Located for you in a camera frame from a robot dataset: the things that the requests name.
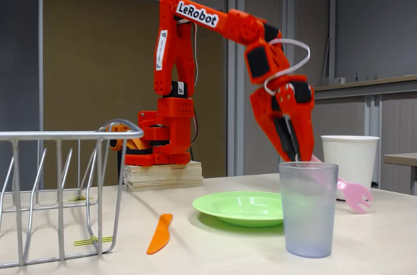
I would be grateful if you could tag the pink plastic fork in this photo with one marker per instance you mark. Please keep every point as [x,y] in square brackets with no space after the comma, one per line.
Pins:
[358,198]

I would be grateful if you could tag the translucent grey plastic cup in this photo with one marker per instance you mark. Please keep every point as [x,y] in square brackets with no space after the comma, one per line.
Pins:
[307,223]

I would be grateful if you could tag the green plastic plate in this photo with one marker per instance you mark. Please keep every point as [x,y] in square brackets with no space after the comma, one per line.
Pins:
[234,210]

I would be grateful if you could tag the orange plastic knife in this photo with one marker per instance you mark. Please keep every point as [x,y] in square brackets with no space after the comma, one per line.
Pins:
[159,236]

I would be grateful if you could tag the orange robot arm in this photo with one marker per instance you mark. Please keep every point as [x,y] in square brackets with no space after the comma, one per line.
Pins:
[172,47]

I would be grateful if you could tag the small white box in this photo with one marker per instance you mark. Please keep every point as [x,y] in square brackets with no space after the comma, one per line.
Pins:
[340,81]

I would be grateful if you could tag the grey leaning rod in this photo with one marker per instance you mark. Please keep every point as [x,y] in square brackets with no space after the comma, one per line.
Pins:
[326,60]

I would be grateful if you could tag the white paper cup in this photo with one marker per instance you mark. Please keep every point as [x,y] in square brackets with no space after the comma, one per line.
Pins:
[355,157]

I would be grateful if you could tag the grey cabinet with wooden top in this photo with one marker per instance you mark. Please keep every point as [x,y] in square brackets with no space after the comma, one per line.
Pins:
[397,115]

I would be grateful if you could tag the beige side table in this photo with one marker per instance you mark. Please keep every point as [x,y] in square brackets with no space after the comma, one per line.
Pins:
[400,158]

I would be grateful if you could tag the wooden base block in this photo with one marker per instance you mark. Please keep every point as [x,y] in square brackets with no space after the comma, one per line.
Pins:
[163,177]

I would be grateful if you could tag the light orange clamp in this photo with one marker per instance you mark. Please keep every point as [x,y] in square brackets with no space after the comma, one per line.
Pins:
[114,144]

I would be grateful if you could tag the brown partition board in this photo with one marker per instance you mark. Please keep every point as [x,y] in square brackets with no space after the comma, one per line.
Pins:
[81,60]

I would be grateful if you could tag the yellow black striped tape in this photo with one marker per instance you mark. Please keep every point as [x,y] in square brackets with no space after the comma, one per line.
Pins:
[94,241]
[79,199]

